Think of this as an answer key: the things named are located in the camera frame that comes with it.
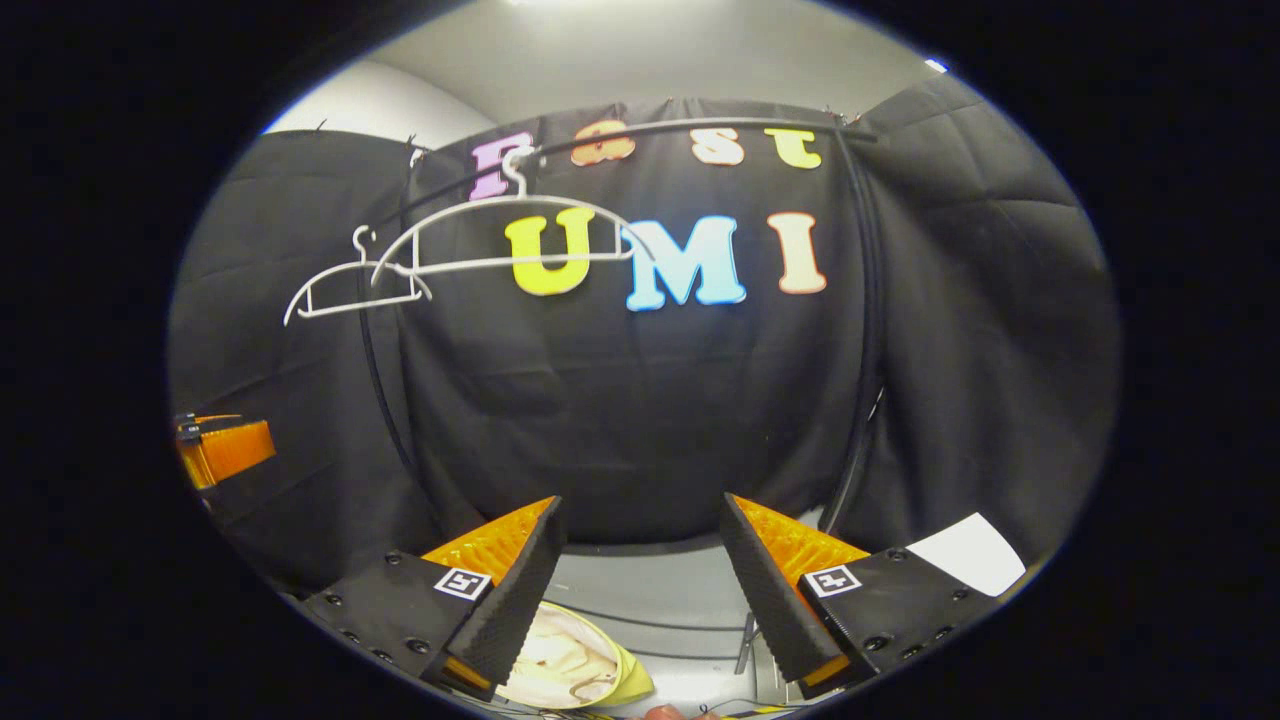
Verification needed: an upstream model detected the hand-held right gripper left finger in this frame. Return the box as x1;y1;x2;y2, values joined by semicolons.
300;495;566;701

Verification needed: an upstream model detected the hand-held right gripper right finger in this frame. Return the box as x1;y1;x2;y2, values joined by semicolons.
720;492;1001;701

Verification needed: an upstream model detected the yellow-green laundry hamper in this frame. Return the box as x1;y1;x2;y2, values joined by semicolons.
495;600;656;711

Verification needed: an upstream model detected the small white clothes hanger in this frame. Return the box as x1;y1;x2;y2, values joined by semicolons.
283;225;433;328

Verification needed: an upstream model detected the large white clothes hanger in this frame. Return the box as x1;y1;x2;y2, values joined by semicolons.
372;145;656;291

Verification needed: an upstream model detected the black clothes rack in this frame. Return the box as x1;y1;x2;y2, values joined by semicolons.
355;118;886;536

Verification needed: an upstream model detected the grey ribbed metal plate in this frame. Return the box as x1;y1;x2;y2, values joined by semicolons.
738;612;801;706

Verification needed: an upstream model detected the black backdrop cloth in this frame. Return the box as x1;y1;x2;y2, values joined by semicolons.
168;75;1121;591

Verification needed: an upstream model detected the white floor sheet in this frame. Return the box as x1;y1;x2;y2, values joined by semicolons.
905;513;1028;598

